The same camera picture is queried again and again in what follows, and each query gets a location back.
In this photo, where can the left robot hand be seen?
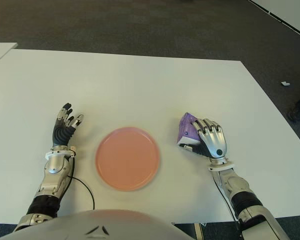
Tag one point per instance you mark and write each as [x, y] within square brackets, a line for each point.
[61, 132]

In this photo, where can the purple tissue paper pack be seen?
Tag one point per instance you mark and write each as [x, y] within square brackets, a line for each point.
[186, 127]

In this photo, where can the grey robot torso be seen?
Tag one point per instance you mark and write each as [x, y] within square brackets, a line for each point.
[97, 225]

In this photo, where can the neighbouring white table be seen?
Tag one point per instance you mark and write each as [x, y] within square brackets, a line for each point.
[1, 51]

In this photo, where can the small white floor object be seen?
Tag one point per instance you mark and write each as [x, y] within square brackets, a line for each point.
[285, 83]

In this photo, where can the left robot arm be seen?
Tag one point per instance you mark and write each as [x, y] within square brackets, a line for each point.
[53, 170]

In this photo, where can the grey metal table leg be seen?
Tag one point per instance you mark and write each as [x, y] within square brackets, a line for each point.
[199, 231]

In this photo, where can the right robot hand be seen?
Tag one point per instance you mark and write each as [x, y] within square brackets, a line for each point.
[213, 140]

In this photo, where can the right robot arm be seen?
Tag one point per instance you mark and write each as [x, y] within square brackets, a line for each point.
[240, 190]

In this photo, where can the pink round plate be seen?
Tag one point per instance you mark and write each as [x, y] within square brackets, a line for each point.
[127, 160]

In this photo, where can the dark shoe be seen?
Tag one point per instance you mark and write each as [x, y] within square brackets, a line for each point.
[298, 110]

